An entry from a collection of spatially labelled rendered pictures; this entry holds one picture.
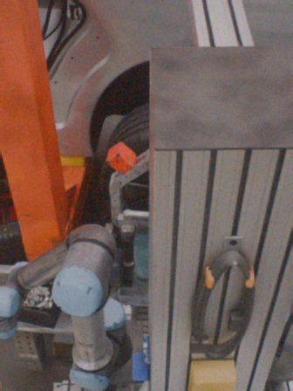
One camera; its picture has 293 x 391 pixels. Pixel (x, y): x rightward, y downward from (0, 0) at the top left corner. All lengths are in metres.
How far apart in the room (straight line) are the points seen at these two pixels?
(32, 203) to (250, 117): 1.45
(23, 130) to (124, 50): 0.58
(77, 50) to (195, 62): 1.46
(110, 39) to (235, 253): 1.49
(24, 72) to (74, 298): 0.74
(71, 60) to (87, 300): 1.27
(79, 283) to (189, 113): 0.62
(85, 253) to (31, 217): 0.89
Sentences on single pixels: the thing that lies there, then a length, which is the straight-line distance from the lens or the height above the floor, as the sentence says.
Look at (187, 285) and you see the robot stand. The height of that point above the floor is 1.72.
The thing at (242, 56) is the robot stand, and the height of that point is 2.03.
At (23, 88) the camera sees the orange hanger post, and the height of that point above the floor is 1.50.
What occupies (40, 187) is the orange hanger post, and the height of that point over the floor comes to 1.07.
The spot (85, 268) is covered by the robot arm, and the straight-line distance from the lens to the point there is 1.31.
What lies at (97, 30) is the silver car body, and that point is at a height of 1.39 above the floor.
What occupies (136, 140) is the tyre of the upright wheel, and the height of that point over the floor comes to 1.12.
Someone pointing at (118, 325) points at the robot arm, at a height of 1.04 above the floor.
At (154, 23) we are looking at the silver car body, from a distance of 2.18.
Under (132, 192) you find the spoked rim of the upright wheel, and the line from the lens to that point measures 2.47.
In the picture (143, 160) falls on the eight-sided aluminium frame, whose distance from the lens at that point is 2.10.
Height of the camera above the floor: 2.51
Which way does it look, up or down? 46 degrees down
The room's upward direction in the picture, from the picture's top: straight up
